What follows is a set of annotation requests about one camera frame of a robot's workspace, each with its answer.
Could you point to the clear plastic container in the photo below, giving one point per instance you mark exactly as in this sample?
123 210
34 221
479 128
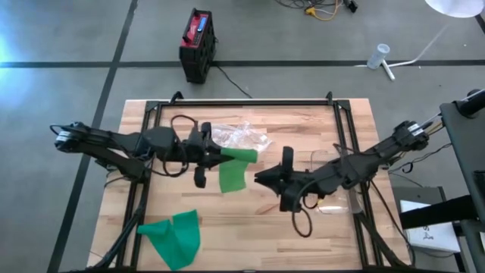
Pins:
333 208

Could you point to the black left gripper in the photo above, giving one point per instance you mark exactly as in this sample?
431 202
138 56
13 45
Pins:
199 149

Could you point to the red and black box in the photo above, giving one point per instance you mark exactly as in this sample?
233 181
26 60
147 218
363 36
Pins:
197 49

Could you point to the black aluminium rig frame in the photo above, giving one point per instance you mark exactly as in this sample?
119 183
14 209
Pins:
246 102

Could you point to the white floor stand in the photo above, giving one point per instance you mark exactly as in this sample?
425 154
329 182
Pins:
454 5

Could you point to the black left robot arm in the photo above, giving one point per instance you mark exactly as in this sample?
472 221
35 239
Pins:
113 138

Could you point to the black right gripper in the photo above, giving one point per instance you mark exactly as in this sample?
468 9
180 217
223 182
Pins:
291 186

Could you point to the clear crumpled plastic bag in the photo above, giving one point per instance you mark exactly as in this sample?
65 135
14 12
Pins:
242 136

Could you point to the dark green bandage piece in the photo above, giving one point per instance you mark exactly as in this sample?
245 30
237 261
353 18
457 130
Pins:
178 239

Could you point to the light green elastic bandage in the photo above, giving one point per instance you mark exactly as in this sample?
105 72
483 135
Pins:
232 176

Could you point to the grey flat box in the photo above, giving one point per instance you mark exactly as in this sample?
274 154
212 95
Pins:
417 193

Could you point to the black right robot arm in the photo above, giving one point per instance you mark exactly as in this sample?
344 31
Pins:
360 167

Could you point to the white box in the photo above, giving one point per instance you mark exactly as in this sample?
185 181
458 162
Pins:
428 235

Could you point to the grey desk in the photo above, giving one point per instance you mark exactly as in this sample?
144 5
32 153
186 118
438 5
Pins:
462 151

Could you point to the black plug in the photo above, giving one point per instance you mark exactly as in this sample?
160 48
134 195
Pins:
350 5

